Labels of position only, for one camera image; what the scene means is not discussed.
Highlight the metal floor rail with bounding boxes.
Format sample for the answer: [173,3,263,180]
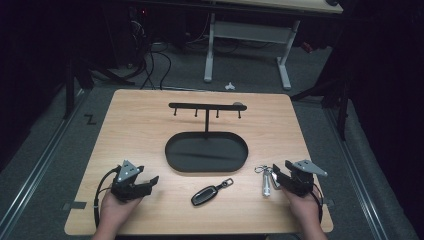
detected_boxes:
[323,108,389,240]
[0,88,90,240]

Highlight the silver keychain with carabiner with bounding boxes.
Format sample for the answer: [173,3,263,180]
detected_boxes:
[254,164,282,198]

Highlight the black key holder with tray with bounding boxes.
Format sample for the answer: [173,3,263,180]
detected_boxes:
[164,101,250,174]

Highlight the black car key fob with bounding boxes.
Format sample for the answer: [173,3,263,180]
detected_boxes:
[190,177,235,207]

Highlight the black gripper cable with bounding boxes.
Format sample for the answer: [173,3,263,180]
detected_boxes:
[311,183,325,224]
[93,165,122,229]

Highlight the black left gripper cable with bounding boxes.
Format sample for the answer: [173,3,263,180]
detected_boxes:
[93,165,122,229]

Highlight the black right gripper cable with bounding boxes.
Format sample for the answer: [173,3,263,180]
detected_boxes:
[311,183,325,224]

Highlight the person's right hand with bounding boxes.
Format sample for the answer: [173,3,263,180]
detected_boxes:
[281,185,323,235]

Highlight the person's left hand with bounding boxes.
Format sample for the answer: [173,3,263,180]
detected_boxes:
[99,190,145,236]

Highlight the black floor cables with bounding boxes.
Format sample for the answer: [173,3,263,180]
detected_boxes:
[128,6,173,91]

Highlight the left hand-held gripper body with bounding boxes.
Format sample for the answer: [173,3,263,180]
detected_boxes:
[109,159,148,203]

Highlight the black metal stand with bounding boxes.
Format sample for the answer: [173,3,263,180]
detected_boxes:
[289,63,353,142]
[62,54,136,120]

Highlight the grey tape strip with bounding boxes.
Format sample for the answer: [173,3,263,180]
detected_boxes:
[61,201,88,211]

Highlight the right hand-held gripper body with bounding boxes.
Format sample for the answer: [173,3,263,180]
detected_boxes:
[283,158,329,198]

